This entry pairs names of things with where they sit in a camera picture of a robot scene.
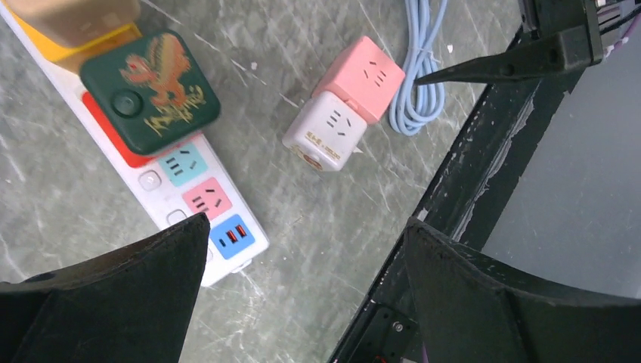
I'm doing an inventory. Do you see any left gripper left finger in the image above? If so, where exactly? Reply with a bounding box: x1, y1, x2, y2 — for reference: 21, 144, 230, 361
1, 213, 209, 362

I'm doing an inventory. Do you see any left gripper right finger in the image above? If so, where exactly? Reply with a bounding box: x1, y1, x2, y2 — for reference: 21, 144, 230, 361
403, 218, 640, 362

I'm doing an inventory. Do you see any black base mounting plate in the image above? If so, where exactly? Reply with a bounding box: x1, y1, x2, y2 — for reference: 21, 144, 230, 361
327, 25, 587, 363

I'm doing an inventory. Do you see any white power strip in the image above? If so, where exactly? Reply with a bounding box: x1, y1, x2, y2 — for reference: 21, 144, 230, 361
1, 5, 269, 287

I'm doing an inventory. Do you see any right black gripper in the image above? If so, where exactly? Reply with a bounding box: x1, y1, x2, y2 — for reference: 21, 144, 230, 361
414, 0, 641, 86

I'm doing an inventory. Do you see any white cube socket adapter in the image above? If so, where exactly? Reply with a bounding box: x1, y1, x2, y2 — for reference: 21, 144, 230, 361
282, 91, 367, 172

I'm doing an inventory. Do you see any green cube socket adapter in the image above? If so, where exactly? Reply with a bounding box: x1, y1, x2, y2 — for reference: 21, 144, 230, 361
79, 29, 221, 157

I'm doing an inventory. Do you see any red cube socket adapter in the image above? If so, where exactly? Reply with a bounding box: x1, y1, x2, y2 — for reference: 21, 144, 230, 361
81, 92, 154, 168

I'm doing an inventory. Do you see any light blue plug and cable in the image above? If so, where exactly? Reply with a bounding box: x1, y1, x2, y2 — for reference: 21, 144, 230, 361
388, 0, 449, 137

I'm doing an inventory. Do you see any beige orange cube adapter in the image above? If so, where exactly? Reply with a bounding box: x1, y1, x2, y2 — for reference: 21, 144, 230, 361
3, 0, 141, 61

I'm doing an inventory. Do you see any pink cube socket adapter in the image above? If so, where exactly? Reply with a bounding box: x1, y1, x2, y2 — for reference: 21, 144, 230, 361
312, 36, 405, 125

